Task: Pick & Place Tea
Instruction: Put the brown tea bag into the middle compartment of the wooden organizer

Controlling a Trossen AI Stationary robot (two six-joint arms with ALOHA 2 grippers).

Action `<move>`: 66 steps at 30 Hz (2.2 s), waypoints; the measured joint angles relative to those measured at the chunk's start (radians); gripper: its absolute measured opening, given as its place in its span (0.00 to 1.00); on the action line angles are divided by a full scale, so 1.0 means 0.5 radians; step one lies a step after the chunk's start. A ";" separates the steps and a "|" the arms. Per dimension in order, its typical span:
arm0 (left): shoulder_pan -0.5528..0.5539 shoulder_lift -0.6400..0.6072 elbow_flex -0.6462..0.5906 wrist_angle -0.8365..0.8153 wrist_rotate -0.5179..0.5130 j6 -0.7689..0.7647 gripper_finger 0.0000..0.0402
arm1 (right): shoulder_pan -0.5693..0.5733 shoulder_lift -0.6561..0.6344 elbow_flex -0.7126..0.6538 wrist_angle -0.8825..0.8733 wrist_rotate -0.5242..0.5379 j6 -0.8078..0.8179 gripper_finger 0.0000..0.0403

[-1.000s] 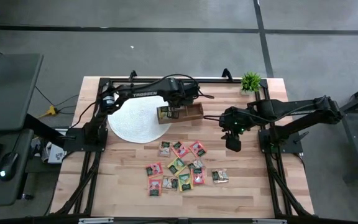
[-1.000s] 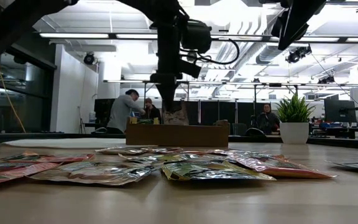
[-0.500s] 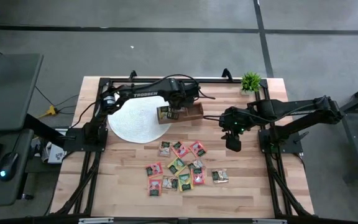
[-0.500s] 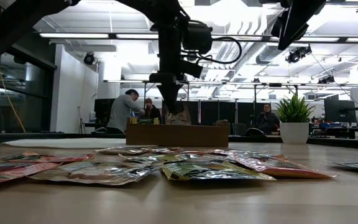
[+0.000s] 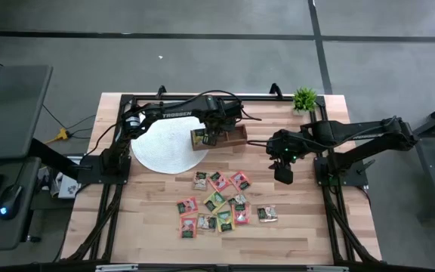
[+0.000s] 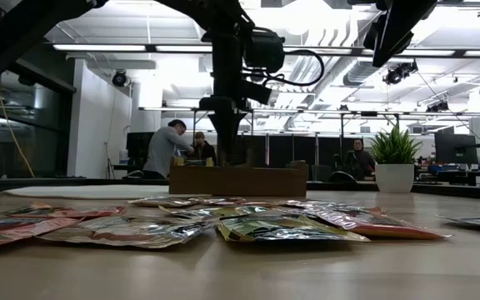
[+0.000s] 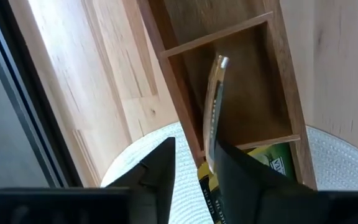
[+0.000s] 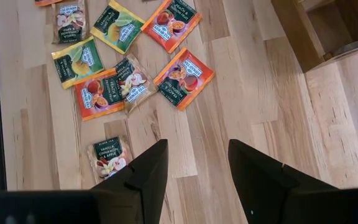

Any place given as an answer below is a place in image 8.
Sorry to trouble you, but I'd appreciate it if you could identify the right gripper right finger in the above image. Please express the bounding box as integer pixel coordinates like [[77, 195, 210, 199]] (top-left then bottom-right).
[[227, 139, 338, 224]]

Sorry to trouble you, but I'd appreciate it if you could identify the wooden three-compartment box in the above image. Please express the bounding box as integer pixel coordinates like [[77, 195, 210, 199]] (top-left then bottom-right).
[[270, 0, 358, 74]]

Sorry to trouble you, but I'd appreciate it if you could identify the yellow lemon lime tea bag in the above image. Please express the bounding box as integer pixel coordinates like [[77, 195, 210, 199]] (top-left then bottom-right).
[[50, 35, 105, 90], [89, 0, 146, 55]]

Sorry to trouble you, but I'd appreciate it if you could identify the red peach tea bag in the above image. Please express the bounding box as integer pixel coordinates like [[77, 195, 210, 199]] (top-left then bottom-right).
[[140, 0, 204, 54], [73, 68, 126, 122], [34, 0, 65, 7], [153, 46, 216, 112]]

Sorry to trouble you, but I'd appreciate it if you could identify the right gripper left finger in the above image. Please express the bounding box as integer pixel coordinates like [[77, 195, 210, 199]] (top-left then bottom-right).
[[91, 139, 170, 224]]

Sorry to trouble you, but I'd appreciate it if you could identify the beige vanilla apple tea bag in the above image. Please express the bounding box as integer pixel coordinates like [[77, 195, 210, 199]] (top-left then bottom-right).
[[52, 0, 88, 44], [87, 136, 133, 184], [114, 52, 158, 116]]

